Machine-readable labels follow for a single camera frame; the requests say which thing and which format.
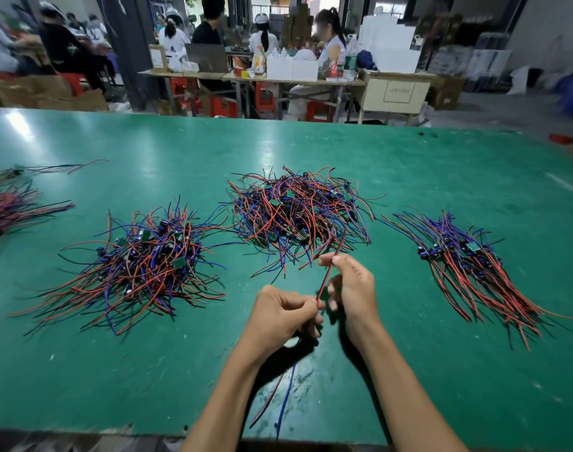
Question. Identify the person's right forearm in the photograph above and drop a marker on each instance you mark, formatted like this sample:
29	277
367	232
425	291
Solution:
409	400

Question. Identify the brown cardboard box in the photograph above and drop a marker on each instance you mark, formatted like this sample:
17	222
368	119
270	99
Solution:
446	90

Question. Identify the dark pillar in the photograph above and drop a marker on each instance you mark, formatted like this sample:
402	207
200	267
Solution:
134	42

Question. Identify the person's left forearm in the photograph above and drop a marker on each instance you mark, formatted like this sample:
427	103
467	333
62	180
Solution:
225	409

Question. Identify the person's left hand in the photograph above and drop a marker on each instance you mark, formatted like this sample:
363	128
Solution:
277	323

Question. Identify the row of white containers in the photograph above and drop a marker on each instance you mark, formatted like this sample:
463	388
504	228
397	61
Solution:
292	68

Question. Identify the cream cabinet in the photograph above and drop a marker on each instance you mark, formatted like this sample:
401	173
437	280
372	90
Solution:
397	95

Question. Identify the row of cardboard boxes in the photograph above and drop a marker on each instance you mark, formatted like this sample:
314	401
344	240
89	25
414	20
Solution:
46	94

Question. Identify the small red floor object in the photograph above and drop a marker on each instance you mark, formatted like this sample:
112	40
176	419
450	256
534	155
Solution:
560	139

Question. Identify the grey laptop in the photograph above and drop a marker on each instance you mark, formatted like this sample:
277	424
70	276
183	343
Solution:
208	58

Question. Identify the dark blue bag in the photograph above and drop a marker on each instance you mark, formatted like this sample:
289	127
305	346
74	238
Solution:
366	60

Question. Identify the stack of white boxes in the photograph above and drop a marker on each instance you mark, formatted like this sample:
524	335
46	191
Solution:
390	44

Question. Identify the person's right hand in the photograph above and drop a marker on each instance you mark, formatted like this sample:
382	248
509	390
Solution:
357	298

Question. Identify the long wooden work table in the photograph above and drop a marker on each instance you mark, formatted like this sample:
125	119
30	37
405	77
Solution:
249	77

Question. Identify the red plastic stool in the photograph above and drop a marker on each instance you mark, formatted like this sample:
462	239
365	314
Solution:
320	112
266	97
73	83
183	95

